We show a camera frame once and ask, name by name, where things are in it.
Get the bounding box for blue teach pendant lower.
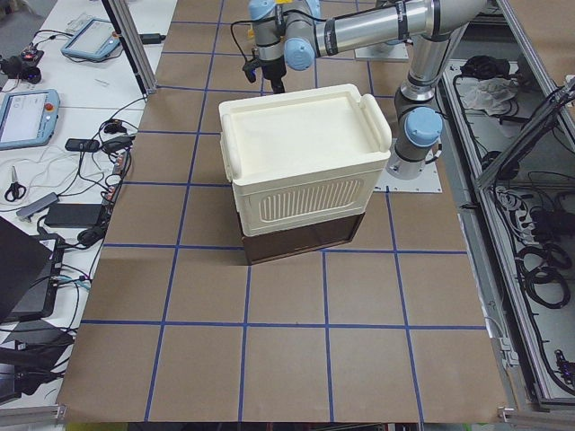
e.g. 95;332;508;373
1;89;60;151

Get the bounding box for black handled scissors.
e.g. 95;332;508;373
4;166;27;203

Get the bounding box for cream plastic storage box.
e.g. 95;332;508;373
218;84;392;236

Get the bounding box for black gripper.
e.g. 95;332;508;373
261;60;287;93

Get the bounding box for black laptop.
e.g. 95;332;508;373
1;219;64;323

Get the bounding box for black power adapter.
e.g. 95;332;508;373
44;203;102;228

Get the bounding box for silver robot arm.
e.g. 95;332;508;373
243;1;485;180

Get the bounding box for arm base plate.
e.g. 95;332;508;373
374;138;443;194
354;42;409;63

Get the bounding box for blue teach pendant upper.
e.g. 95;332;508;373
60;18;120;62

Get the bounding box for aluminium frame post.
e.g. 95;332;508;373
102;0;157;96

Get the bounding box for blue teach pendant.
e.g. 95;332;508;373
60;18;120;62
1;89;60;151

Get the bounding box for grey usb hub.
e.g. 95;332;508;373
16;192;59;220

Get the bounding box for white crumpled cloth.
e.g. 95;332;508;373
462;77;518;116

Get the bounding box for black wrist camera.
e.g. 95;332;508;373
242;57;261;84

